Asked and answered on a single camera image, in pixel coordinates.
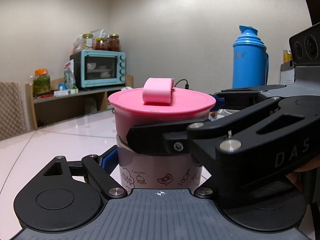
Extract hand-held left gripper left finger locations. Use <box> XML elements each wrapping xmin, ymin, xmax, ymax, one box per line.
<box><xmin>22</xmin><ymin>146</ymin><xmax>128</xmax><ymax>198</ymax></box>

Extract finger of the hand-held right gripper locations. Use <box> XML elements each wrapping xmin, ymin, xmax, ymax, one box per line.
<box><xmin>126</xmin><ymin>96</ymin><xmax>300</xmax><ymax>167</ymax></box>
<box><xmin>212</xmin><ymin>84</ymin><xmax>287</xmax><ymax>110</ymax></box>

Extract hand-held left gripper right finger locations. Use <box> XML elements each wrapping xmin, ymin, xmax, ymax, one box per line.
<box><xmin>194</xmin><ymin>184</ymin><xmax>218</xmax><ymax>199</ymax></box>

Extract pink printed bottle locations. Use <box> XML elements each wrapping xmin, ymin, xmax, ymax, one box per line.
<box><xmin>116</xmin><ymin>132</ymin><xmax>203</xmax><ymax>189</ymax></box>

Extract pink bottle cap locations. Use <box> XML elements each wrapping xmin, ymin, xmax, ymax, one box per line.
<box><xmin>108</xmin><ymin>78</ymin><xmax>217</xmax><ymax>143</ymax></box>

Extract person's right hand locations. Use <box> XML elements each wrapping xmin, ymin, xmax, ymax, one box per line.
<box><xmin>285</xmin><ymin>159</ymin><xmax>320</xmax><ymax>193</ymax></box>

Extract printed grey mug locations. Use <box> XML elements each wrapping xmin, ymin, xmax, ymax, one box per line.
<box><xmin>210</xmin><ymin>108</ymin><xmax>247</xmax><ymax>120</ymax></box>

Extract blue thermos flask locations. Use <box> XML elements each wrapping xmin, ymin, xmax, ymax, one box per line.
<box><xmin>232</xmin><ymin>25</ymin><xmax>270</xmax><ymax>89</ymax></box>

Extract wooden shelf unit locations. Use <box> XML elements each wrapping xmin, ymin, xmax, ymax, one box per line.
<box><xmin>25</xmin><ymin>74</ymin><xmax>134</xmax><ymax>129</ymax></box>

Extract white carton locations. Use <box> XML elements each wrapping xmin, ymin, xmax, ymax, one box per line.
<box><xmin>280</xmin><ymin>62</ymin><xmax>297</xmax><ymax>85</ymax></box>

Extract small white box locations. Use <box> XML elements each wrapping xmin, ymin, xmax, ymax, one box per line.
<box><xmin>54</xmin><ymin>88</ymin><xmax>78</xmax><ymax>97</ymax></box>

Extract teal toaster oven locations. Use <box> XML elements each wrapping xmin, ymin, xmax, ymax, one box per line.
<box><xmin>69</xmin><ymin>49</ymin><xmax>127</xmax><ymax>88</ymax></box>

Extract white snack bag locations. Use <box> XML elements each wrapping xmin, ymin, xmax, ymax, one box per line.
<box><xmin>64</xmin><ymin>59</ymin><xmax>77</xmax><ymax>89</ymax></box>

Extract orange-lidded green pickle jar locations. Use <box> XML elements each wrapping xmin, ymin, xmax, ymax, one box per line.
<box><xmin>32</xmin><ymin>69</ymin><xmax>51</xmax><ymax>95</ymax></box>

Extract tall red food jar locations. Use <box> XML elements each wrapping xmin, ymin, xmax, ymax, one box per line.
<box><xmin>108</xmin><ymin>34</ymin><xmax>121</xmax><ymax>52</ymax></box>

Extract quilted beige chair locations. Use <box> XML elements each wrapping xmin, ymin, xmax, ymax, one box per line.
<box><xmin>0</xmin><ymin>81</ymin><xmax>27</xmax><ymax>140</ymax></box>

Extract small red food jar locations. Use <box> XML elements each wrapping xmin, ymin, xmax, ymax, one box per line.
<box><xmin>94</xmin><ymin>38</ymin><xmax>108</xmax><ymax>50</ymax></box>

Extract pale food jar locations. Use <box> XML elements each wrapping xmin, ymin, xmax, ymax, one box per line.
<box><xmin>81</xmin><ymin>33</ymin><xmax>94</xmax><ymax>50</ymax></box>

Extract black cable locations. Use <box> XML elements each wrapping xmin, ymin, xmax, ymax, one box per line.
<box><xmin>172</xmin><ymin>79</ymin><xmax>189</xmax><ymax>90</ymax></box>

